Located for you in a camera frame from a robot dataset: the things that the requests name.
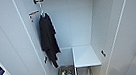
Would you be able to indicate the white wardrobe door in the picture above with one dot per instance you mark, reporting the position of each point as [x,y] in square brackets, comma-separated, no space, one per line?
[7,44]
[134,35]

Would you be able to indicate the white wardrobe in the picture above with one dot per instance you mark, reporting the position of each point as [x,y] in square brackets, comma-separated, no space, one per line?
[72,20]

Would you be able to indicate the black T-shirt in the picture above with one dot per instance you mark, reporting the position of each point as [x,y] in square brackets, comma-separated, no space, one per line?
[48,39]

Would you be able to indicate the white shelf box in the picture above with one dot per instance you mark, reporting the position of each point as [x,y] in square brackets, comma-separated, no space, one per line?
[84,55]

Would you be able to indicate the small dark hook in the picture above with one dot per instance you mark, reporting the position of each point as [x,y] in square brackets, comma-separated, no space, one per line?
[103,53]
[46,59]

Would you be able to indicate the white clothes hanger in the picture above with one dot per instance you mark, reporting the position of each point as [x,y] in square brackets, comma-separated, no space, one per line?
[42,10]

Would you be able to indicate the orange label tag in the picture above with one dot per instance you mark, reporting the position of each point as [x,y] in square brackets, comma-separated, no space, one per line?
[33,14]

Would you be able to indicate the black wall hook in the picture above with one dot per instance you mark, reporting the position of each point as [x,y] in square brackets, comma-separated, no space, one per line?
[38,1]

